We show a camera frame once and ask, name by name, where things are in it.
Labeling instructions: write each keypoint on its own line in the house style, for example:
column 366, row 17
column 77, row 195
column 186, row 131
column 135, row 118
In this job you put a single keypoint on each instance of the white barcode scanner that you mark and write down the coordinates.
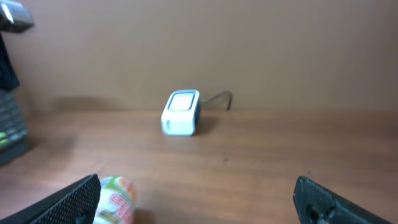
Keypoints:
column 181, row 113

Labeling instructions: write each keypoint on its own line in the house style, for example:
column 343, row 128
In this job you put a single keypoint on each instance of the cup noodles container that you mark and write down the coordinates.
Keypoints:
column 117, row 201

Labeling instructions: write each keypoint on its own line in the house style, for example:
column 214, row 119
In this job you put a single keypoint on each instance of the grey plastic shopping basket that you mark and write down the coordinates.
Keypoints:
column 14, row 141

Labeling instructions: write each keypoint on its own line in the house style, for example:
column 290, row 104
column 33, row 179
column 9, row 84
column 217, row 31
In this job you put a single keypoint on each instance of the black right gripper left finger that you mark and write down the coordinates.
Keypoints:
column 74, row 204

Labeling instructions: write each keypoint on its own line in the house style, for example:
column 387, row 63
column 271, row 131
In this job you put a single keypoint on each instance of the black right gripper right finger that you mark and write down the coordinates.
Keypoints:
column 316, row 204

